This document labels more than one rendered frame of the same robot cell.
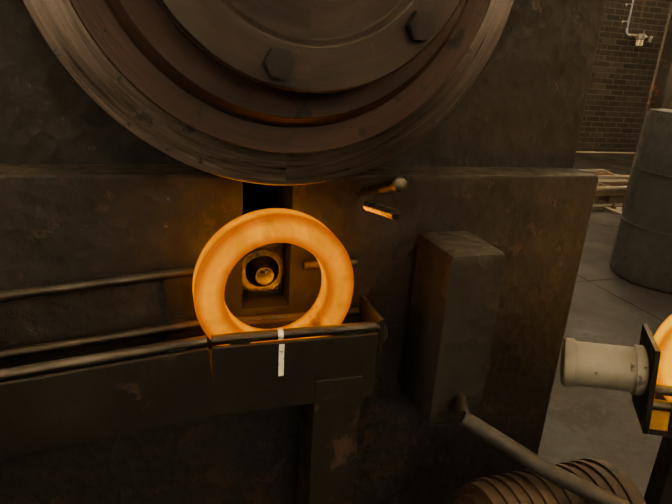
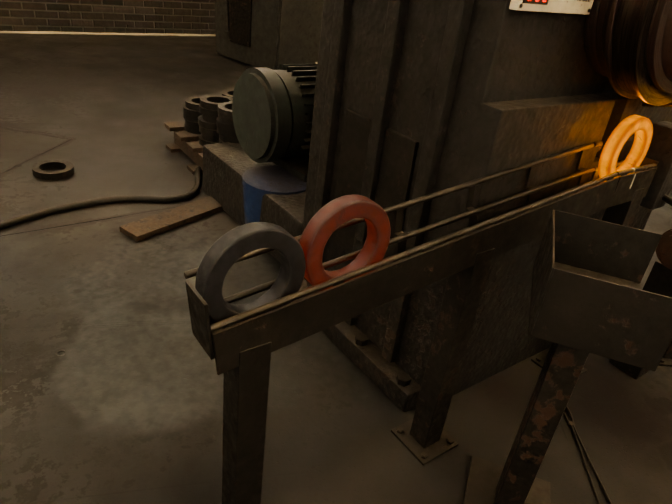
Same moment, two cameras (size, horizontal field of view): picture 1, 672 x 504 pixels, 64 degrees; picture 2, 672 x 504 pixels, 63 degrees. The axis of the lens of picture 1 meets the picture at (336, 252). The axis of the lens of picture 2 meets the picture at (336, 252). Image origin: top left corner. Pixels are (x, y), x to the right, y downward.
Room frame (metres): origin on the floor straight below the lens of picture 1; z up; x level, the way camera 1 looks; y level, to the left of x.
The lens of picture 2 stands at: (-0.50, 1.24, 1.13)
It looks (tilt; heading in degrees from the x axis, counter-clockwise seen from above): 29 degrees down; 339
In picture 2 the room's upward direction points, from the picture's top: 7 degrees clockwise
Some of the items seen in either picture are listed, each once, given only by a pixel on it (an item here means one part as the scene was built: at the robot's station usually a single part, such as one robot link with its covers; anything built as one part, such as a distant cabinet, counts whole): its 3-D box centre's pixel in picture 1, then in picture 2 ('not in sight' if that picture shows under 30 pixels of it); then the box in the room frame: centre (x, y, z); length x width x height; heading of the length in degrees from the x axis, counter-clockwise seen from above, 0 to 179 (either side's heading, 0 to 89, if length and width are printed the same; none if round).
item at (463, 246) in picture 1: (447, 325); (656, 165); (0.65, -0.15, 0.68); 0.11 x 0.08 x 0.24; 18
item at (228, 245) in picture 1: (275, 287); (625, 150); (0.58, 0.07, 0.75); 0.18 x 0.03 x 0.18; 108
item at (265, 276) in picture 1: (254, 254); not in sight; (0.72, 0.11, 0.74); 0.17 x 0.04 x 0.04; 18
